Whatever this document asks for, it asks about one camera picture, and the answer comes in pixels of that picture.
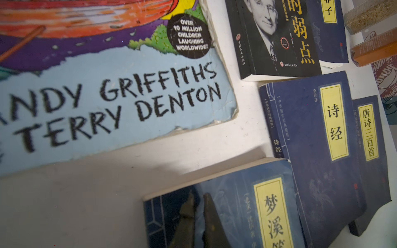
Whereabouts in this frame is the beige spice jar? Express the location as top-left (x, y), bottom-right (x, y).
top-left (344, 0), bottom-right (397, 35)

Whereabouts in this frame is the black portrait cover book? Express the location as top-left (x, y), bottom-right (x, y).
top-left (225, 0), bottom-right (322, 82)

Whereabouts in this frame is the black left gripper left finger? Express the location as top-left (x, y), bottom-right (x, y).
top-left (169, 192), bottom-right (195, 248)

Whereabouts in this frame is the Treehouse colourful paperback book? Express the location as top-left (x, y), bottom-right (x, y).
top-left (1, 1), bottom-right (238, 176)

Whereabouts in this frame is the blue book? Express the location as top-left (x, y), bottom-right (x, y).
top-left (259, 71), bottom-right (367, 248)
top-left (143, 158), bottom-right (306, 248)
top-left (307, 0), bottom-right (348, 70)
top-left (348, 95), bottom-right (391, 237)

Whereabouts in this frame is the orange spice jar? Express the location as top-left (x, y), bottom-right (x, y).
top-left (351, 28), bottom-right (397, 67)

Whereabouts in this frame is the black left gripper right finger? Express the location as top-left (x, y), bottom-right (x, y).
top-left (202, 193), bottom-right (231, 248)

